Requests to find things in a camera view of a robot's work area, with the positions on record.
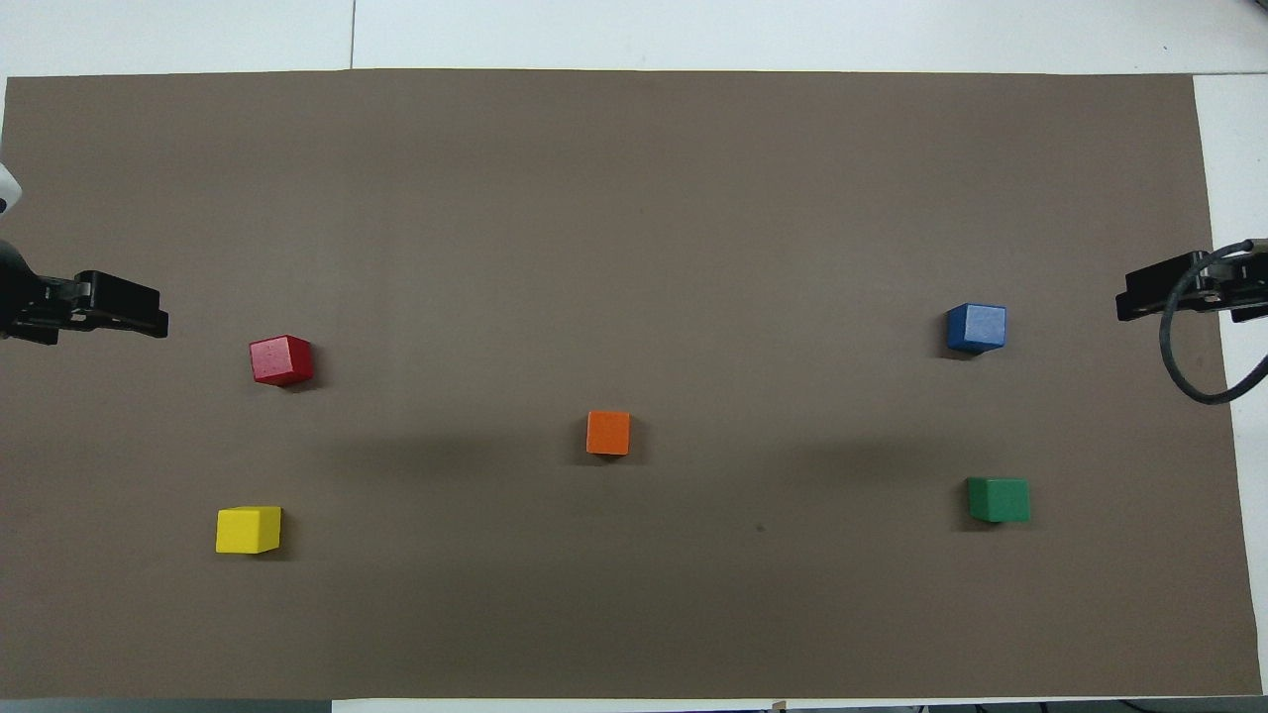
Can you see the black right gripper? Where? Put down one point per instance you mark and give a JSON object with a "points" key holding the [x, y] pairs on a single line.
{"points": [[1233, 279]]}

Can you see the red wooden block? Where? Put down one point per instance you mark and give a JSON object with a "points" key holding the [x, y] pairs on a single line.
{"points": [[281, 360]]}

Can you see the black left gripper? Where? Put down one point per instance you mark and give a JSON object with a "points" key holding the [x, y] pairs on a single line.
{"points": [[30, 292]]}

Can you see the blue wooden block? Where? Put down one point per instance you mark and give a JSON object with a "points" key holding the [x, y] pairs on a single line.
{"points": [[977, 328]]}

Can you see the green wooden block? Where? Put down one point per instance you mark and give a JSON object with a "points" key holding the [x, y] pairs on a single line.
{"points": [[999, 500]]}

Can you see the brown table mat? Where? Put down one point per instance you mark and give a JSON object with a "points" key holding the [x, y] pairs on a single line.
{"points": [[634, 228]]}

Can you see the orange wooden block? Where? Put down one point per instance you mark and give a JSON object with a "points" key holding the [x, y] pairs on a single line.
{"points": [[608, 433]]}

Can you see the yellow wooden block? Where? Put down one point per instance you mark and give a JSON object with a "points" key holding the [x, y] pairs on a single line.
{"points": [[248, 530]]}

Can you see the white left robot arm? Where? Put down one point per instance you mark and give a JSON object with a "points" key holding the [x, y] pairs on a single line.
{"points": [[6, 188]]}

